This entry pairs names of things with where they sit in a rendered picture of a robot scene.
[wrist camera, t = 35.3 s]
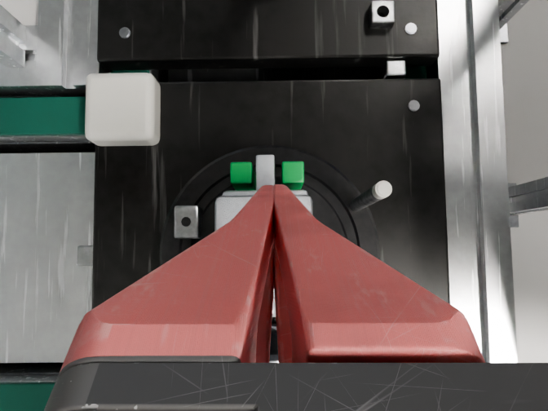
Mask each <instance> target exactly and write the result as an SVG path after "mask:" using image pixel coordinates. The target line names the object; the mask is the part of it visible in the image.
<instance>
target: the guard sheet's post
mask: <svg viewBox="0 0 548 411"><path fill-rule="evenodd" d="M25 39H26V27H25V26H24V25H23V24H21V23H20V22H19V21H18V20H17V19H16V18H15V17H14V16H13V15H12V14H11V13H10V12H8V11H7V10H6V9H5V8H4V7H3V6H1V5H0V63H1V64H3V65H5V66H6V67H8V68H24V62H25V51H24V50H23V49H21V48H20V47H19V43H25Z"/></svg>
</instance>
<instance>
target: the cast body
mask: <svg viewBox="0 0 548 411"><path fill-rule="evenodd" d="M263 185H273V186H274V185H275V157H274V155H257V156H256V190H240V191H225V192H223V195H222V196H221V197H217V198H216V201H215V203H214V231H216V230H218V229H219V228H221V227H222V226H224V225H225V224H227V223H228V222H230V221H231V220H232V219H233V218H234V217H235V216H236V215H237V214H238V212H239V211H240V210H241V209H242V208H243V207H244V206H245V204H246V203H247V202H248V201H249V200H250V199H251V197H252V196H253V195H254V194H255V193H256V192H257V191H258V190H259V189H260V188H261V187H262V186H263ZM290 191H291V192H292V193H293V194H294V195H295V196H296V197H297V198H298V199H299V200H300V201H301V202H302V203H303V205H304V206H305V207H306V208H307V209H308V210H309V212H310V213H311V214H312V215H313V211H312V199H311V197H310V196H308V193H307V191H305V190H290ZM272 317H276V305H275V292H273V306H272Z"/></svg>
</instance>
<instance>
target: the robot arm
mask: <svg viewBox="0 0 548 411"><path fill-rule="evenodd" d="M273 292H275V305H276V331H277V345H278V359H279V363H269V359H270V346H271V332H272V306H273ZM44 411H548V363H485V361H484V358H483V355H482V353H481V351H480V348H479V345H478V343H477V341H476V339H475V335H474V334H473V331H472V329H471V326H470V324H469V322H468V320H467V318H466V317H465V315H464V314H463V313H462V312H460V311H459V310H458V309H457V308H455V307H453V306H452V305H450V304H449V303H446V302H445V301H444V300H443V299H441V298H439V297H437V296H436V295H434V294H433V293H431V292H430V291H428V290H427V289H425V288H423V287H421V286H420V285H419V284H417V283H416V282H414V281H412V280H410V279H409V278H408V277H406V276H404V275H403V274H401V273H400V272H398V271H396V270H395V269H394V268H392V267H390V266H388V265H387V264H385V263H384V262H382V261H381V260H379V259H377V258H376V257H374V256H373V255H371V254H370V253H368V252H366V251H365V250H363V249H361V248H360V247H359V246H357V245H355V244H354V243H352V242H350V241H349V240H348V239H346V238H345V237H343V236H341V235H339V234H338V233H336V232H335V231H333V230H332V229H330V228H328V227H326V226H325V225H324V224H323V223H321V222H320V221H318V220H317V219H316V218H315V217H314V216H313V215H312V214H311V213H310V212H309V210H308V209H307V208H306V207H305V206H304V205H303V203H302V202H301V201H300V200H299V199H298V198H297V197H296V196H295V195H294V194H293V193H292V192H291V191H290V190H289V188H288V187H287V186H285V185H284V184H275V185H274V186H273V185H263V186H262V187H261V188H260V189H259V190H258V191H257V192H256V193H255V194H254V195H253V196H252V197H251V199H250V200H249V201H248V202H247V203H246V204H245V206H244V207H243V208H242V209H241V210H240V211H239V212H238V214H237V215H236V216H235V217H234V218H233V219H232V220H231V221H230V222H228V223H227V224H225V225H224V226H222V227H221V228H219V229H218V230H216V231H215V232H213V233H211V234H210V235H209V236H207V237H205V238H204V239H202V240H200V241H198V242H197V243H196V244H195V245H192V246H191V247H189V248H188V249H186V250H185V251H183V252H182V253H180V254H178V255H177V256H175V257H173V258H172V259H171V260H169V261H168V262H166V263H164V264H162V265H161V266H160V267H158V268H156V269H155V270H153V271H152V272H150V273H149V274H147V275H146V276H144V277H142V278H141V279H139V280H137V281H136V282H135V283H133V284H132V285H129V286H128V287H126V288H125V289H124V290H122V291H120V292H119V293H117V294H115V295H114V296H112V297H111V298H109V299H108V300H106V301H105V302H103V303H101V304H100V305H99V306H97V307H95V308H93V309H92V310H90V311H89V312H87V314H85V315H84V317H83V319H82V321H81V323H80V324H79V326H78V328H77V331H76V333H75V335H74V338H73V341H72V343H71V345H70V348H69V350H68V353H67V356H66V357H65V359H64V363H63V365H62V367H61V370H60V373H59V375H58V377H57V379H56V382H55V385H54V387H53V389H52V392H51V394H50V397H49V399H48V401H47V403H46V407H45V408H44Z"/></svg>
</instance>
